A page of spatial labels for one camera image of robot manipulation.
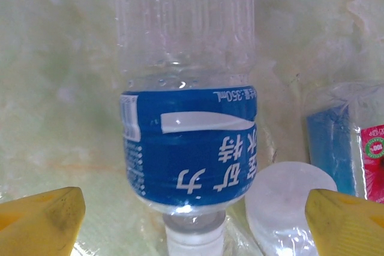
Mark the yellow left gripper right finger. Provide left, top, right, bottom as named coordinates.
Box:
left=305, top=188, right=384, bottom=256

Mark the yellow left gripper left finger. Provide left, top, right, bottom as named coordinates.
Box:
left=0, top=186, right=87, bottom=256

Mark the clear bottle white cap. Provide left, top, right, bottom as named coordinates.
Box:
left=112, top=0, right=260, bottom=256

